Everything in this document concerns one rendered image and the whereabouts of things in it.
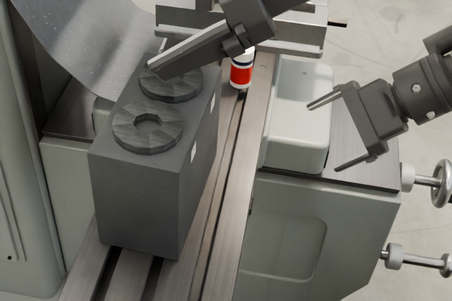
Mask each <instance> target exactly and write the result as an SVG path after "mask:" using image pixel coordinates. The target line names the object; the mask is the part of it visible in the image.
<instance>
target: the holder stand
mask: <svg viewBox="0 0 452 301"><path fill-rule="evenodd" d="M157 55H158V54H154V53H150V52H145V53H144V55H143V57H142V58H141V60H140V62H139V63H138V65H137V67H136V69H135V70H134V72H133V74H132V75H131V77H130V79H129V80H128V83H127V84H126V86H125V88H124V89H123V91H122V93H121V94H120V96H119V98H118V100H117V101H116V103H115V104H114V107H113V108H112V110H111V112H110V113H109V115H108V117H107V118H106V121H105V122H104V124H103V126H102V127H101V129H100V131H99V132H98V134H97V136H96V138H95V139H94V141H93V142H92V144H91V146H90V148H89V150H88V152H87V160H88V165H89V174H90V179H91V188H92V193H93V202H94V207H95V212H96V221H97V226H98V235H99V240H100V242H101V243H106V244H109V245H114V246H117V247H122V248H125V249H131V250H134V251H139V252H142V253H147V254H151V255H156V256H159V257H164V258H167V259H173V260H176V261H178V259H179V258H180V255H181V253H182V250H183V248H184V244H185V242H186V239H187V236H188V233H189V231H190V227H191V225H192V222H193V220H194V216H195V214H196V211H197V208H198V205H199V202H200V199H201V197H202V193H203V191H204V188H205V185H206V182H207V180H208V178H209V174H210V172H211V169H212V166H213V163H214V161H215V157H216V155H217V138H218V128H219V110H220V100H221V81H222V71H223V69H222V67H219V66H215V65H211V64H208V65H205V66H203V67H200V68H198V69H195V70H193V71H190V72H187V73H184V74H183V75H180V76H177V77H174V78H172V79H169V80H167V81H161V80H160V79H158V78H157V77H156V76H155V75H154V74H153V73H152V72H151V71H150V70H149V65H148V63H147V62H148V60H151V59H152V58H154V57H156V56H157Z"/></svg>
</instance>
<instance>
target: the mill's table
mask: <svg viewBox="0 0 452 301"><path fill-rule="evenodd" d="M277 58H278V54H277V53H271V52H262V51H257V50H255V51H254V61H253V67H252V79H251V84H250V86H249V87H247V88H245V89H237V88H234V87H233V86H232V85H231V84H230V72H231V58H230V57H228V58H227V57H226V58H223V59H221V60H218V61H216V62H212V63H211V64H209V65H215V66H219V67H222V69H223V71H222V81H221V100H220V110H219V128H218V138H217V155H216V157H215V161H214V163H213V166H212V169H211V172H210V174H209V178H208V180H207V182H206V185H205V188H204V191H203V193H202V197H201V199H200V202H199V205H198V208H197V211H196V214H195V216H194V220H193V222H192V225H191V227H190V231H189V233H188V236H187V239H186V242H185V244H184V248H183V250H182V253H181V255H180V258H179V259H178V261H176V260H173V259H167V258H164V257H159V256H156V255H151V254H147V253H142V252H139V251H134V250H131V249H125V248H122V247H117V246H114V245H109V244H106V243H101V242H100V240H99V235H98V226H97V221H96V212H94V214H93V216H92V219H91V222H90V223H89V226H88V228H87V231H86V233H85V236H84V238H83V240H82V243H81V245H80V248H79V250H78V252H77V255H76V257H75V260H74V262H73V264H72V266H71V269H70V272H69V274H68V276H67V279H66V281H65V284H64V286H63V289H62V290H61V293H60V295H59V298H58V300H57V301H234V299H235V292H236V287H237V281H238V277H239V269H240V265H241V258H242V254H243V247H244V243H245V239H246V231H247V227H248V220H249V216H250V215H251V211H252V204H253V199H254V198H253V193H254V186H255V182H256V175H257V171H258V163H259V160H260V152H261V148H262V141H263V137H264V130H265V125H266V119H267V114H268V107H269V103H270V96H271V92H272V84H273V81H274V74H275V69H276V62H277Z"/></svg>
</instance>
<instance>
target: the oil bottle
mask: <svg viewBox="0 0 452 301"><path fill-rule="evenodd" d="M253 61H254V46H253V47H251V48H248V49H247V50H246V53H244V54H242V55H239V56H237V57H235V58H232V59H231V72H230V84H231V85H232V86H233V87H234V88H237V89H245V88H247V87H249V86H250V84H251V79H252V67H253Z"/></svg>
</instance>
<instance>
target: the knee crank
mask: <svg viewBox="0 0 452 301"><path fill-rule="evenodd" d="M379 258H380V259H382V260H384V264H385V267H386V269H393V270H399V269H400V268H401V266H402V264H403V263H405V264H409V265H417V266H421V267H428V268H433V269H439V273H440V275H441V276H442V277H443V278H449V277H451V276H452V255H451V254H450V253H444V254H443V255H442V256H441V259H436V258H432V257H425V256H420V255H413V254H409V253H404V248H403V246H402V245H401V244H397V243H388V244H387V246H386V249H383V250H382V252H381V255H380V257H379Z"/></svg>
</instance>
